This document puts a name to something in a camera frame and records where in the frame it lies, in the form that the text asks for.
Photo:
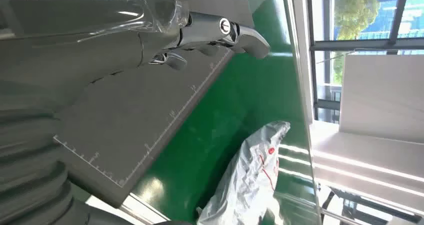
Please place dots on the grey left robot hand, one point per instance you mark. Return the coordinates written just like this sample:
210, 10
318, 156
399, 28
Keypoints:
82, 51

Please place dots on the grey plastic mailer package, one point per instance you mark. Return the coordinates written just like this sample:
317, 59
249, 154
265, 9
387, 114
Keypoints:
245, 183

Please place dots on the black inbound scanner machine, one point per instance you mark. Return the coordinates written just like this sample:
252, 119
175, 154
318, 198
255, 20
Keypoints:
132, 124

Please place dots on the green conveyor belt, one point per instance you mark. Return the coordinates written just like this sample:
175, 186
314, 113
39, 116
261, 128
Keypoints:
238, 94

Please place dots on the green tree outside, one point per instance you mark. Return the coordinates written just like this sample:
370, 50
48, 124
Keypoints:
354, 14

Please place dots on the white partition board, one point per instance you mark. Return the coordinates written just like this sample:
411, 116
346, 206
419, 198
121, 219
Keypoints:
381, 94

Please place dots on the dark window frame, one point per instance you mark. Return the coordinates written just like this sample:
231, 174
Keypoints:
351, 44

